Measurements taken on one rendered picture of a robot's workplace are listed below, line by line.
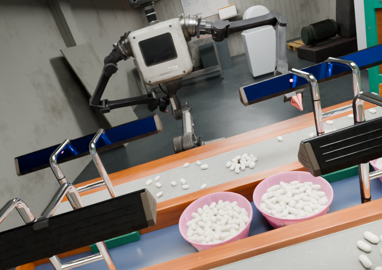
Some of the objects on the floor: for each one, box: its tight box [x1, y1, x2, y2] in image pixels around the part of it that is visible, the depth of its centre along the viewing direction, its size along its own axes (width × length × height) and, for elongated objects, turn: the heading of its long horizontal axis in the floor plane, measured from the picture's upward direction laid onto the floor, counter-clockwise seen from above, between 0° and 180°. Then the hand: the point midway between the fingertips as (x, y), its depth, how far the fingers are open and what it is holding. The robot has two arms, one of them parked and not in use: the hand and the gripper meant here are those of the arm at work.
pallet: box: [287, 39, 305, 51], centre depth 682 cm, size 135×93×12 cm
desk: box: [198, 35, 233, 74], centre depth 797 cm, size 82×160×86 cm, turn 32°
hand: (301, 108), depth 138 cm, fingers closed
